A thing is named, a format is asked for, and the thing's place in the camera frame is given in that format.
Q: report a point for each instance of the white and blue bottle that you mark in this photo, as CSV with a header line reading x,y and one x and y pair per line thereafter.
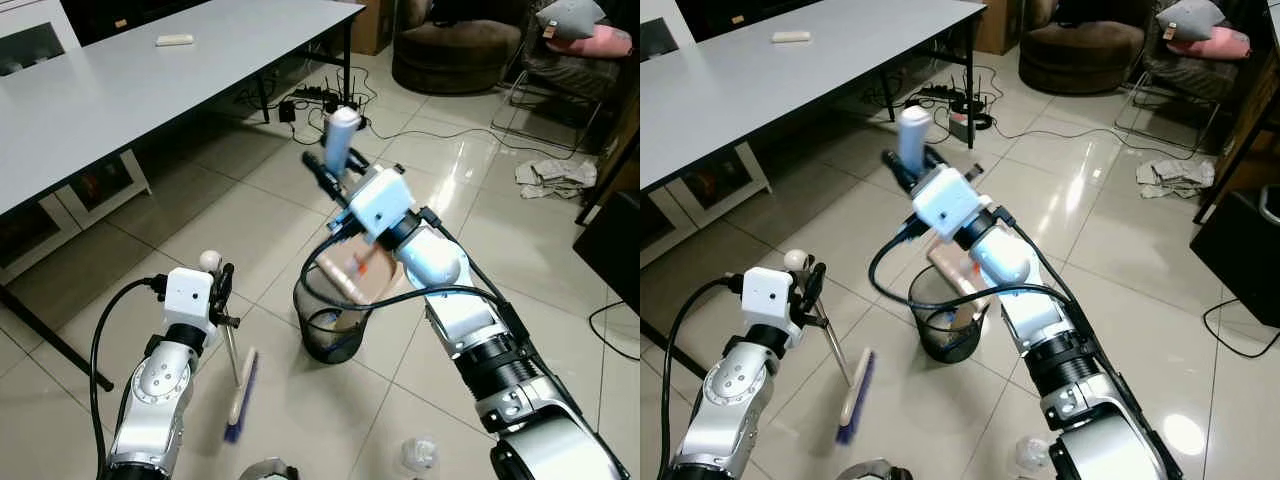
x,y
342,135
913,132

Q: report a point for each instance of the broom with blue bristles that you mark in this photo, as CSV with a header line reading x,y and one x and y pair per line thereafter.
x,y
856,398
241,398

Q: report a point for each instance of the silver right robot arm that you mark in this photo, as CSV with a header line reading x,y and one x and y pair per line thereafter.
x,y
480,330
1060,340

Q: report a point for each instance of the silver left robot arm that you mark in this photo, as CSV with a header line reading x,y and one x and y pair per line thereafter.
x,y
160,390
728,400

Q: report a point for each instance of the brown cardboard piece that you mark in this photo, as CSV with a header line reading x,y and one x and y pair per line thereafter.
x,y
352,270
955,270

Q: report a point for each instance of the black mesh wastebasket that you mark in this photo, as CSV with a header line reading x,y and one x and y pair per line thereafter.
x,y
330,335
945,335

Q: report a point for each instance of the grey table with black legs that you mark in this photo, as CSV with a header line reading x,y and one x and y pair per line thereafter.
x,y
800,90
150,80

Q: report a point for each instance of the brown cardboard box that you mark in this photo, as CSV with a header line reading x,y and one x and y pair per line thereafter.
x,y
372,25
997,25

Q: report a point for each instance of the white low cabinet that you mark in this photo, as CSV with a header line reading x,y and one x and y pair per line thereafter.
x,y
720,185
85,195

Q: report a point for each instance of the brown round pouf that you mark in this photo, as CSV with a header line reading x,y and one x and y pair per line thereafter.
x,y
1080,55
455,55

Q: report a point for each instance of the grey robot body part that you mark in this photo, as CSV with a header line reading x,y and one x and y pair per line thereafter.
x,y
868,470
268,470

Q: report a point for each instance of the small white oblong object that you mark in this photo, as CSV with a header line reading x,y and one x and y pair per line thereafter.
x,y
791,37
174,40

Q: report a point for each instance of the crumpled newspaper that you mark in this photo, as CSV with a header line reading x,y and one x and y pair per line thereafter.
x,y
555,177
1175,177

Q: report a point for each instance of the black box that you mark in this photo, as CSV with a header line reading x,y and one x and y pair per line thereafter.
x,y
610,245
1240,255

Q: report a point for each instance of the wooden desk with black legs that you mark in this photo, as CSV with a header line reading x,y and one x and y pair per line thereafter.
x,y
1250,120
615,150

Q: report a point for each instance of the clear plastic bottle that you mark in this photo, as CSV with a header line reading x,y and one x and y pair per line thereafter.
x,y
420,457
1032,455

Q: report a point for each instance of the grey pillow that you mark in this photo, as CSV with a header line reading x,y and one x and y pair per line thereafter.
x,y
1192,17
570,15

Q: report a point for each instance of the pink pillow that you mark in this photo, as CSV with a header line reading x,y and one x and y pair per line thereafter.
x,y
600,42
1220,44

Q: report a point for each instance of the white glass door cabinet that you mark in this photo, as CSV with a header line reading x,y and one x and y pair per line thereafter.
x,y
35,40

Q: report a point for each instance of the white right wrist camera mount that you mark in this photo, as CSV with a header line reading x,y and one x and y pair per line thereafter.
x,y
382,203
948,200

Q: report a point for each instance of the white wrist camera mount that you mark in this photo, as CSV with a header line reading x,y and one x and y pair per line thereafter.
x,y
187,295
382,203
948,200
765,295

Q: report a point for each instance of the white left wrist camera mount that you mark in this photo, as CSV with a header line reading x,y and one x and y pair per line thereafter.
x,y
765,295
187,295

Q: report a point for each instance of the metal frame chair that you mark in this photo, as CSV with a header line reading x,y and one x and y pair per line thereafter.
x,y
1180,85
560,85

